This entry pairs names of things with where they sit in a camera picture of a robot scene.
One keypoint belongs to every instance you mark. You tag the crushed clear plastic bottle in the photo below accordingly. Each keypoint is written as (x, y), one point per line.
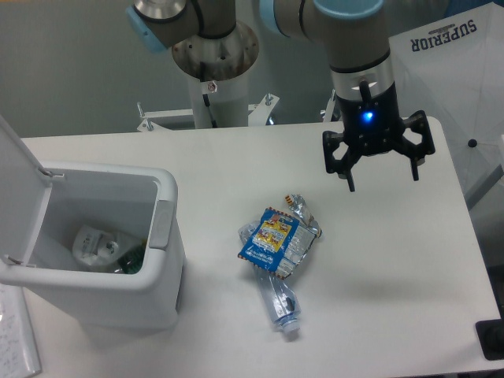
(281, 303)

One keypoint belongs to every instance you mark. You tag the white metal base bracket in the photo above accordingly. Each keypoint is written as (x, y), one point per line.
(258, 114)

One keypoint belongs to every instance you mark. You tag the blue snack bag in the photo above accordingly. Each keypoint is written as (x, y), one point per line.
(281, 240)

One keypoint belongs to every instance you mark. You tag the white paper notebook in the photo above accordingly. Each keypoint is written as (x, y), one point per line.
(19, 355)

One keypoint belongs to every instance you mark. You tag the white Superior umbrella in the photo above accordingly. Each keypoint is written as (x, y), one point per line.
(453, 70)

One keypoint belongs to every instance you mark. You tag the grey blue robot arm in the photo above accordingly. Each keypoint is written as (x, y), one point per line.
(353, 34)

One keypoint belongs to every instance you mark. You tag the green wrapper in bin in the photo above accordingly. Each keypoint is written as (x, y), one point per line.
(132, 261)

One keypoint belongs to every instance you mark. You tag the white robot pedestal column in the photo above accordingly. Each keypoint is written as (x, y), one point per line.
(217, 70)

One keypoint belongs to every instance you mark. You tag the white plastic trash can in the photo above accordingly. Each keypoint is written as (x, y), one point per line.
(137, 201)

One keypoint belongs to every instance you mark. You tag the white crumpled wrapper in bin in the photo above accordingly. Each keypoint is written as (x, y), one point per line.
(94, 248)

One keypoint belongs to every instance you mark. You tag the black device at table edge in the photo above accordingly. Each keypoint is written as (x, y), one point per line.
(490, 335)

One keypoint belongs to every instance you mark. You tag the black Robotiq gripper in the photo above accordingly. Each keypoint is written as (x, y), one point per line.
(370, 122)

